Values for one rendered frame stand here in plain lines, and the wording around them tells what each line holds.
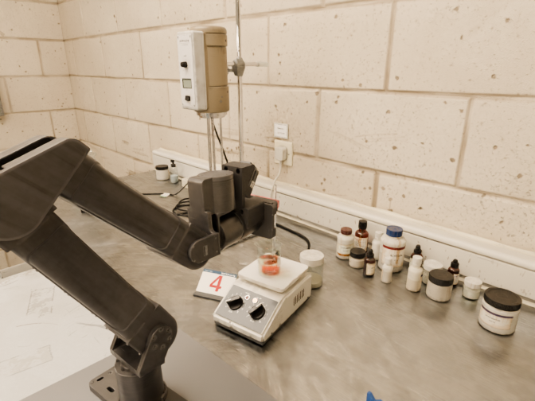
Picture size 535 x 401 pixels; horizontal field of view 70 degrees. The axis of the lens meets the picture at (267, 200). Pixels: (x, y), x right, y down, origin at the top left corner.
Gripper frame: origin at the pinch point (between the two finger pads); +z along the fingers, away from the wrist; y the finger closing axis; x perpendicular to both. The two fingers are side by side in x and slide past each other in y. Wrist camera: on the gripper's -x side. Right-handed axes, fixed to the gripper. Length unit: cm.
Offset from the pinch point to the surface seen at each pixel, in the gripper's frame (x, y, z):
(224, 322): 23.5, 4.6, -11.2
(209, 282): 23.0, 17.1, -1.3
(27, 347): 26, 34, -36
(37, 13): -60, 231, 83
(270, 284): 16.3, -1.5, -3.5
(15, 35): -46, 234, 69
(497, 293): 17.2, -41.5, 21.5
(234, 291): 19.3, 5.9, -6.0
